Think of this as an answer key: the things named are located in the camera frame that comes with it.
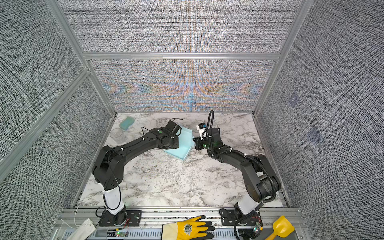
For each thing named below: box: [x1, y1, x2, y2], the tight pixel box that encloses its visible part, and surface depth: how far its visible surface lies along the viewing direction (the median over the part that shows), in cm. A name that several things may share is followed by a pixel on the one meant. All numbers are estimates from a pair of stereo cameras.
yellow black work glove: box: [161, 215, 215, 240], surface depth 70 cm
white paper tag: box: [66, 218, 96, 240], surface depth 70 cm
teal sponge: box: [119, 116, 135, 131], surface depth 115 cm
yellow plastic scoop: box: [264, 215, 295, 240], surface depth 72 cm
